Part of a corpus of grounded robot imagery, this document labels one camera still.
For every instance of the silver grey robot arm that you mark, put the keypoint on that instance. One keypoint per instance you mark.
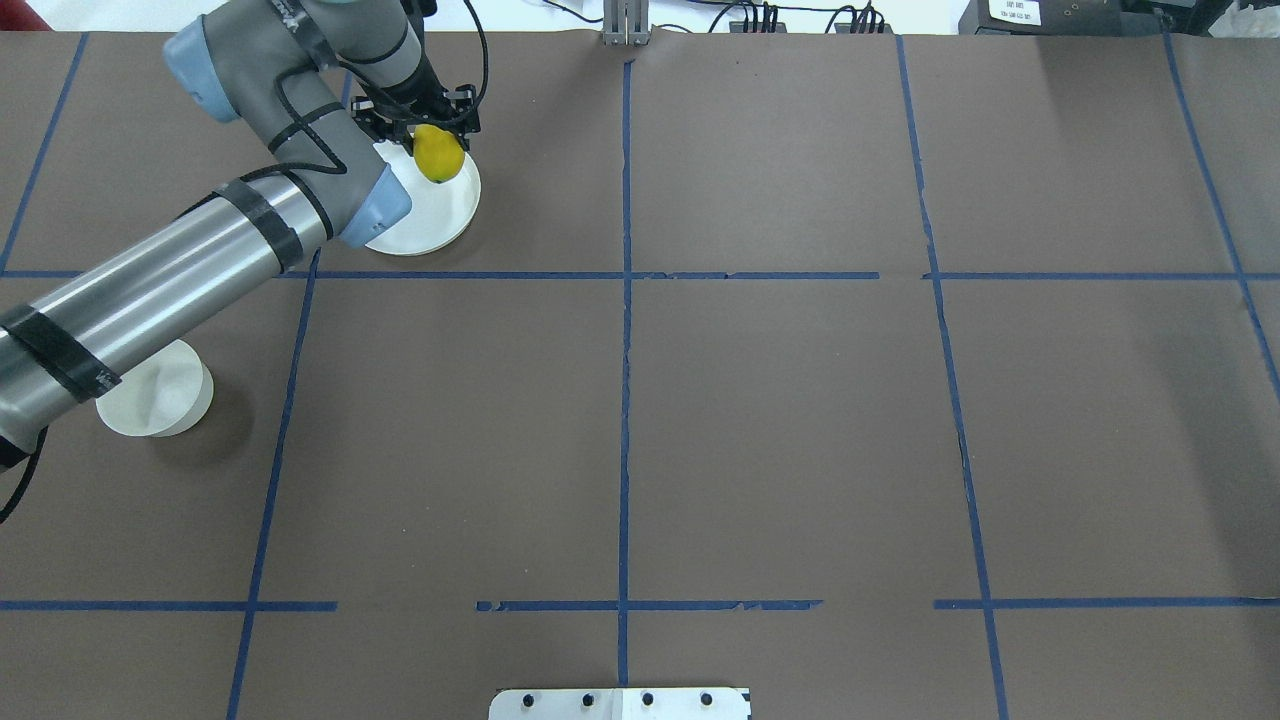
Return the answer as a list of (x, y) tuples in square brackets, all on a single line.
[(319, 82)]

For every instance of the white bowl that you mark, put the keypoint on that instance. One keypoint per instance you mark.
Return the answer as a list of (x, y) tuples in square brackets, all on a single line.
[(167, 394)]

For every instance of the black box with label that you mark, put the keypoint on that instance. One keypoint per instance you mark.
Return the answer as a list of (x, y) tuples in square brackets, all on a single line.
[(1058, 18)]

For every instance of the brown paper table cover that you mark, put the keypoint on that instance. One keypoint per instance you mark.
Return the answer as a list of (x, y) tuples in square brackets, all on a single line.
[(914, 378)]

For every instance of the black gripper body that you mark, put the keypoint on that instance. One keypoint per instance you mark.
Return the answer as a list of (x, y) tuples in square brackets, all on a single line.
[(421, 104)]

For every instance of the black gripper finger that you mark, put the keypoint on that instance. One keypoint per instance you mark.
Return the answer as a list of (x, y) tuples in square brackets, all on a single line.
[(380, 127), (463, 122)]

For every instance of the aluminium frame post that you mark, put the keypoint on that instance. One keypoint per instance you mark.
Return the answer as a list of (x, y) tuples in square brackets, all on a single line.
[(626, 23)]

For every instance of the yellow lemon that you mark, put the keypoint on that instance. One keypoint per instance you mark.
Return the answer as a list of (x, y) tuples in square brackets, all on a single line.
[(438, 153)]

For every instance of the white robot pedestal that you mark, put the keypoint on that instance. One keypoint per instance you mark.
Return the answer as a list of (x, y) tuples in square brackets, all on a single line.
[(623, 703)]

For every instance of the white plate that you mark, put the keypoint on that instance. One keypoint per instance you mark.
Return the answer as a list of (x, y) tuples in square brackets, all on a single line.
[(440, 212)]

